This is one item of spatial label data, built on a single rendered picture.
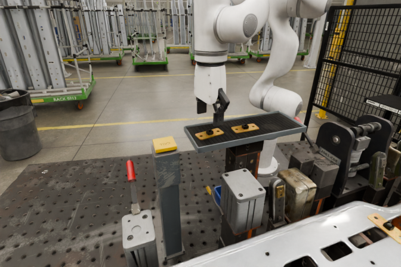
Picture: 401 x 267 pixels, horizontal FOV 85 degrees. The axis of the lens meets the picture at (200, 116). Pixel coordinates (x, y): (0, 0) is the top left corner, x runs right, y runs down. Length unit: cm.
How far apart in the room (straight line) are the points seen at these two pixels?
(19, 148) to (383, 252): 308
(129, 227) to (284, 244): 36
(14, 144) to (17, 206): 182
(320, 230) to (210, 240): 44
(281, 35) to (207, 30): 45
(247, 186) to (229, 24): 37
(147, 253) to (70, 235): 59
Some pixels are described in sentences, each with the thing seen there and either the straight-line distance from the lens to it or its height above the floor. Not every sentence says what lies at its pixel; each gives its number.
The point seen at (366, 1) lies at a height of 163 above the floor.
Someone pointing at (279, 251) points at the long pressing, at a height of 100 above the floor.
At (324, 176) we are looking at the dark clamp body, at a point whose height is 106.
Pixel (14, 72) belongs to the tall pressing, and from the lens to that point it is 478.
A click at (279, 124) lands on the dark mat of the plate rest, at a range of 77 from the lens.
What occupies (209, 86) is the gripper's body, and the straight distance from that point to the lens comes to 56.
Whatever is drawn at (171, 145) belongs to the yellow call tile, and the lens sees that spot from 62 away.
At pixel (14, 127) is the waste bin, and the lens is 303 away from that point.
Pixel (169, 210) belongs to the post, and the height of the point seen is 93.
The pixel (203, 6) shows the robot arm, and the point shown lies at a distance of 54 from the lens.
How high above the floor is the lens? 149
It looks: 25 degrees down
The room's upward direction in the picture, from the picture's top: straight up
